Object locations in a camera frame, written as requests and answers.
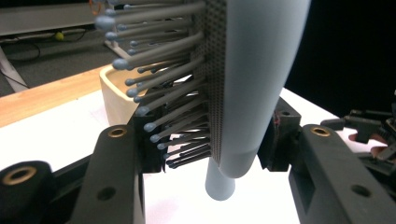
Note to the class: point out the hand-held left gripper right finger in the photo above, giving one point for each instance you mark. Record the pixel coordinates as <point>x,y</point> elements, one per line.
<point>327,174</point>

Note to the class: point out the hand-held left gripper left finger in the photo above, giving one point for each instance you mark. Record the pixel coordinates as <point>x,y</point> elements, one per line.
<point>109,174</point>

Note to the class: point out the beige square cup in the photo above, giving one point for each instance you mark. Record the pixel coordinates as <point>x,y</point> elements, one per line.
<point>116,102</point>

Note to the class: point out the light blue hairbrush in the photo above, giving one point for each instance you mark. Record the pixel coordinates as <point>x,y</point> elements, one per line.
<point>258,77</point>

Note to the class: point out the small yellow ball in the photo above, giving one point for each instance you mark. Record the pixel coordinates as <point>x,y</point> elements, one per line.
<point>59,36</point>

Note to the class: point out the white metal desk frame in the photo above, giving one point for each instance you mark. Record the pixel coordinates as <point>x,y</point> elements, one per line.
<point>37,18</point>

